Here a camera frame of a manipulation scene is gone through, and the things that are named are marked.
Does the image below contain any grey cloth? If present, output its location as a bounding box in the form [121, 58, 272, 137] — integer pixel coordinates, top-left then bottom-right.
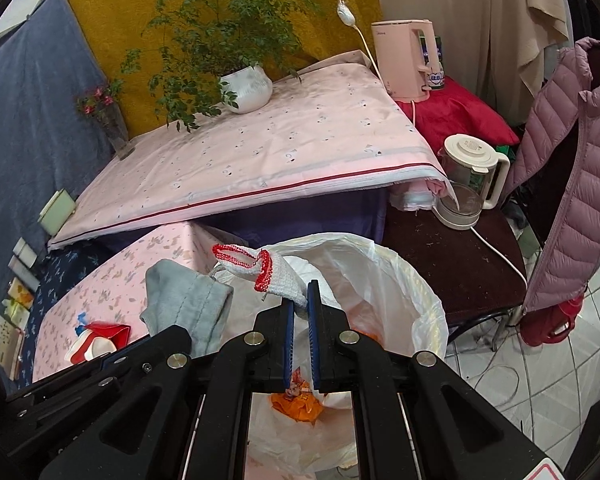
[140, 259, 234, 358]

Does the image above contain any folded pink cloth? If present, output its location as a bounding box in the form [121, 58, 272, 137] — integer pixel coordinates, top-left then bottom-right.
[390, 180, 456, 213]

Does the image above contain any red paper cup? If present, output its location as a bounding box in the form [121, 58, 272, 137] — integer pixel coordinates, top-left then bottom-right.
[65, 322, 132, 363]

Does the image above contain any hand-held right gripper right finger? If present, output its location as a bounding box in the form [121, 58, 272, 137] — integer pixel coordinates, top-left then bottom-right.
[307, 280, 556, 480]

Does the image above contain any pink sheet with red stripe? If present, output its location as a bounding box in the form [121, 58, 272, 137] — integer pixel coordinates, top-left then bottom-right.
[47, 50, 456, 251]

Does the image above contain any pink floral tablecloth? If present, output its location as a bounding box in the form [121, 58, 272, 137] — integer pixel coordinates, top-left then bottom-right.
[32, 222, 221, 383]

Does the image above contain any bin with white plastic bag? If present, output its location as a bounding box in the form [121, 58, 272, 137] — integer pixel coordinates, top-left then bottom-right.
[212, 232, 449, 480]

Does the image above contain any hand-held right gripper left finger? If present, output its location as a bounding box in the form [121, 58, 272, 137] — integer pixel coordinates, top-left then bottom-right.
[37, 299, 297, 480]

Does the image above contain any pink down jacket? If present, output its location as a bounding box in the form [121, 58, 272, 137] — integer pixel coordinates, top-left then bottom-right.
[500, 36, 600, 316]

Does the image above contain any yellow printed box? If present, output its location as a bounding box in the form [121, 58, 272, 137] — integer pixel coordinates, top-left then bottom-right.
[10, 280, 35, 308]

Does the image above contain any blue backdrop cloth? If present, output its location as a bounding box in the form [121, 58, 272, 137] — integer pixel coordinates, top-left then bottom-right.
[0, 0, 116, 301]

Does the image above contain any glass kettle with white lid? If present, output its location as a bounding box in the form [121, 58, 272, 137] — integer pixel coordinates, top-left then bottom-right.
[432, 134, 511, 231]

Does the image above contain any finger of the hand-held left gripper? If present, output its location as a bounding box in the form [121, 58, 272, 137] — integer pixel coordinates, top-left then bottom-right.
[0, 360, 158, 421]
[102, 326, 194, 367]

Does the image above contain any orange wrapper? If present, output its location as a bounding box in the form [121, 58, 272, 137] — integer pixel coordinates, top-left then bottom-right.
[352, 322, 381, 343]
[270, 367, 326, 423]

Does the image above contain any pale green printed box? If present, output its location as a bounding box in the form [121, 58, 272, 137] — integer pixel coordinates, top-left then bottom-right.
[2, 300, 28, 326]

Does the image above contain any beige curtain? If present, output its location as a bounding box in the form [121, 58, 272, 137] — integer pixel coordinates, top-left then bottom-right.
[367, 0, 571, 126]

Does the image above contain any white cable with switch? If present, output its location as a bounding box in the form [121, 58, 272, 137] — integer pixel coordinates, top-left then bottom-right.
[320, 0, 396, 96]

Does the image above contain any yellow backdrop cloth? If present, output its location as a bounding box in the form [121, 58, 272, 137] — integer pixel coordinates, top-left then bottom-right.
[62, 0, 383, 141]

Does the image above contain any white bottle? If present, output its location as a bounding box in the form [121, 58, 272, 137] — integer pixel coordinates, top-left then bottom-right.
[14, 240, 38, 266]
[7, 255, 33, 283]

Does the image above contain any green plant in white pot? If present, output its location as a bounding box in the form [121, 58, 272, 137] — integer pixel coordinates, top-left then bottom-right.
[120, 0, 326, 133]

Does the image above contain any pink electric kettle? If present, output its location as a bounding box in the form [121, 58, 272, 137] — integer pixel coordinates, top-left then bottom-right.
[371, 19, 443, 101]

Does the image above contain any red cloth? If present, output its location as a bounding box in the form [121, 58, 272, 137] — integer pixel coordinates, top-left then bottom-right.
[395, 80, 521, 158]

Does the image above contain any glass vase with pink flowers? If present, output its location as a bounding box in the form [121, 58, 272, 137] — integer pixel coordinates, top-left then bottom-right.
[76, 80, 133, 161]

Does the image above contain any dark wooden side table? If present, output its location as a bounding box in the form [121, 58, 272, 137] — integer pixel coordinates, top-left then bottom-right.
[382, 190, 528, 353]

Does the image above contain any white knit glove red trim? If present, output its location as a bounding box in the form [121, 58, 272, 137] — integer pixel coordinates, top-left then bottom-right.
[211, 242, 308, 308]

